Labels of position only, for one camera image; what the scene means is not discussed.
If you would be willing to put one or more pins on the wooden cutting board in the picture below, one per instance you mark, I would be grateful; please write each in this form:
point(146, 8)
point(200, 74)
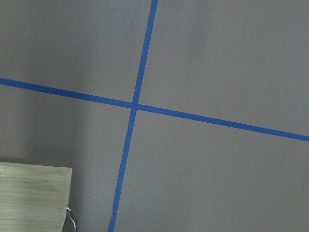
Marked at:
point(34, 198)

